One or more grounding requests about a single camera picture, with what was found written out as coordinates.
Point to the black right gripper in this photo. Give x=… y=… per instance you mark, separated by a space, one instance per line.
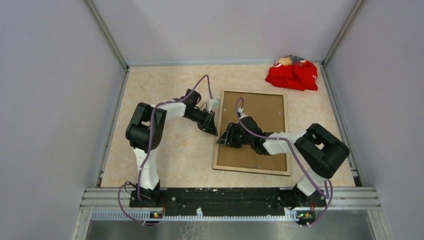
x=227 y=138

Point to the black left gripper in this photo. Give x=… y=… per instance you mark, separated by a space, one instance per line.
x=209 y=126

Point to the wooden picture frame with glass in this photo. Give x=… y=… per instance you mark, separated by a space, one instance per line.
x=251 y=132

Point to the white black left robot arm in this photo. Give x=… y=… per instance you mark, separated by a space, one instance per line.
x=145 y=131

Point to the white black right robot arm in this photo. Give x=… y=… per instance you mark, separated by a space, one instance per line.
x=317 y=151

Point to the red crumpled cloth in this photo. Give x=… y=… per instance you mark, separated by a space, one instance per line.
x=293 y=72

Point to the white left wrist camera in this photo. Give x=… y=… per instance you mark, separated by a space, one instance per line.
x=212 y=104

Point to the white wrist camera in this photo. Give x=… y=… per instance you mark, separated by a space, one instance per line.
x=240 y=113
x=212 y=104

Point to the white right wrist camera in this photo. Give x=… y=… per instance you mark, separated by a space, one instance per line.
x=240 y=113

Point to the aluminium front rail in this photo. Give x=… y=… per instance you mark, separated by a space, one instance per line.
x=113 y=204

